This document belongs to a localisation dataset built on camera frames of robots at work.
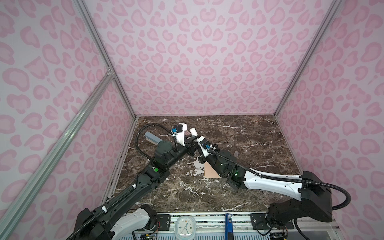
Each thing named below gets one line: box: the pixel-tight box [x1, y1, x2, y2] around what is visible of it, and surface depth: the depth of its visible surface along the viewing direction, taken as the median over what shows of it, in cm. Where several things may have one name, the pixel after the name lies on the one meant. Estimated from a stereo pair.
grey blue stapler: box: [144, 131, 163, 146], surface depth 103 cm
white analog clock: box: [174, 215, 197, 240], surface depth 71 cm
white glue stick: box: [189, 127, 198, 137], surface depth 67 cm
